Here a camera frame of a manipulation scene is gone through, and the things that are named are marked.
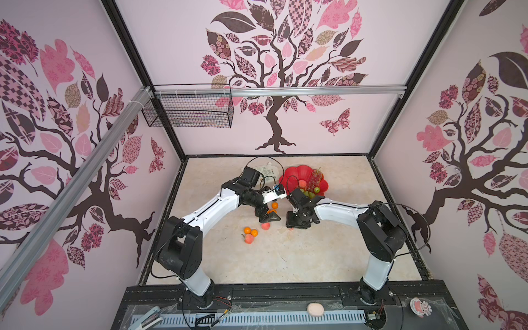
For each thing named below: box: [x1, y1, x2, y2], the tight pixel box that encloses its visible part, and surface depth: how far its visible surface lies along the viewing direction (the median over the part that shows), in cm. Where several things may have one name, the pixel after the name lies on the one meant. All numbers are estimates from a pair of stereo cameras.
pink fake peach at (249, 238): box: [244, 233, 255, 245], surface depth 87 cm
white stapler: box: [127, 305, 163, 330], surface depth 69 cm
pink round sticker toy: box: [409, 297, 433, 319], surface depth 71 cm
